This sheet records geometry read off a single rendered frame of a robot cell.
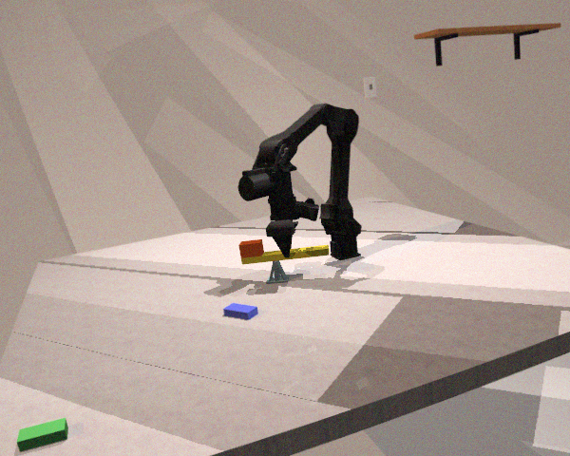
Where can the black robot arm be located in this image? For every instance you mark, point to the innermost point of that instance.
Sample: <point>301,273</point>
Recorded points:
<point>271,174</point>

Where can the yellow bar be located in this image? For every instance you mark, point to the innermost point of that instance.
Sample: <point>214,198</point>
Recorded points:
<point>252,251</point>

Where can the blue rectangular block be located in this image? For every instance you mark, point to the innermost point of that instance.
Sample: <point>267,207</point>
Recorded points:
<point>240,311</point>

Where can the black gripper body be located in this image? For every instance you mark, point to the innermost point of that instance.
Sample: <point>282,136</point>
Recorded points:
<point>281,209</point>

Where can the green rectangular bar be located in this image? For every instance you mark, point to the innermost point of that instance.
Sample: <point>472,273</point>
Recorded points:
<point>44,434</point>

